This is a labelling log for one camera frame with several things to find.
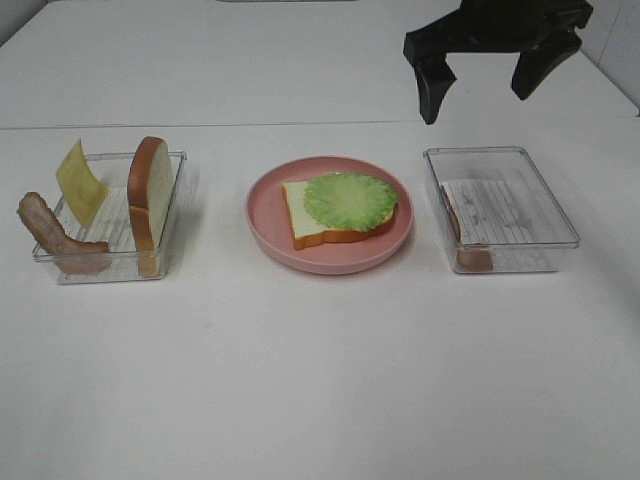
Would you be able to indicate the green lettuce leaf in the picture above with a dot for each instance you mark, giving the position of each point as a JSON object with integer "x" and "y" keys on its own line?
{"x": 349, "y": 201}

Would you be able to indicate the red ham slice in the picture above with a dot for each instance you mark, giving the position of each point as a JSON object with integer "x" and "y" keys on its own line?
{"x": 467, "y": 261}

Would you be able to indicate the pink round plate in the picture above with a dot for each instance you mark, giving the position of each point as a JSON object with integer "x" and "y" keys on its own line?
{"x": 268, "y": 219}

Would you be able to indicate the bread slice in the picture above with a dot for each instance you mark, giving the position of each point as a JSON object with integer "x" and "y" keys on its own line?
{"x": 307, "y": 232}
{"x": 149, "y": 191}

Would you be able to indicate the right clear plastic container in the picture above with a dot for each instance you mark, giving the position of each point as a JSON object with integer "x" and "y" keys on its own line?
{"x": 504, "y": 206}

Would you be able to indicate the yellow cheese slice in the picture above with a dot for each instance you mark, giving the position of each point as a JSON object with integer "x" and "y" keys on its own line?
{"x": 82, "y": 190}

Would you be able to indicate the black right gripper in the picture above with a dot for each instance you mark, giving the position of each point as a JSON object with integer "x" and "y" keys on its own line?
{"x": 543, "y": 33}

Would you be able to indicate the clear plastic container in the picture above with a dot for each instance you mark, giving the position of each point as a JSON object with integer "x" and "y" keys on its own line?
{"x": 123, "y": 262}
{"x": 504, "y": 206}

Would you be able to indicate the wavy bacon strip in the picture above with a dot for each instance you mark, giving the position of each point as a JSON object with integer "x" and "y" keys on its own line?
{"x": 46, "y": 229}

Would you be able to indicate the left clear plastic container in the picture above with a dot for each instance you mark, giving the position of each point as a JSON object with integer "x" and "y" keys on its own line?
{"x": 123, "y": 262}

